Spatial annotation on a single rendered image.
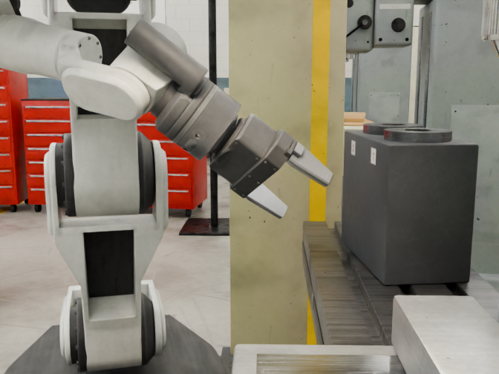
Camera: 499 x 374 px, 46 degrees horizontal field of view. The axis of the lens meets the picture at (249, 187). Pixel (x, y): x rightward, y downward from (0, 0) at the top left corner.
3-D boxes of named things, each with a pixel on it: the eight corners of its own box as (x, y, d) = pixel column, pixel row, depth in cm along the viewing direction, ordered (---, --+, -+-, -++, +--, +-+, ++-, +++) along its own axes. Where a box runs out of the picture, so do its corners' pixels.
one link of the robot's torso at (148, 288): (67, 335, 131) (64, 279, 129) (157, 326, 136) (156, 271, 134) (61, 381, 112) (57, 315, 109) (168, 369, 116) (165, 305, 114)
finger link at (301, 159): (324, 191, 72) (284, 160, 71) (331, 173, 74) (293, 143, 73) (332, 185, 71) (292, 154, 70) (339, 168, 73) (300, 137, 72)
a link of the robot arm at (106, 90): (145, 128, 70) (53, 104, 74) (180, 83, 75) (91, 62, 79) (134, 85, 65) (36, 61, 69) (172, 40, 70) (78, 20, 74)
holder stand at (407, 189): (382, 286, 78) (388, 134, 74) (340, 241, 99) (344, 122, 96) (470, 283, 79) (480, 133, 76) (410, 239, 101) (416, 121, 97)
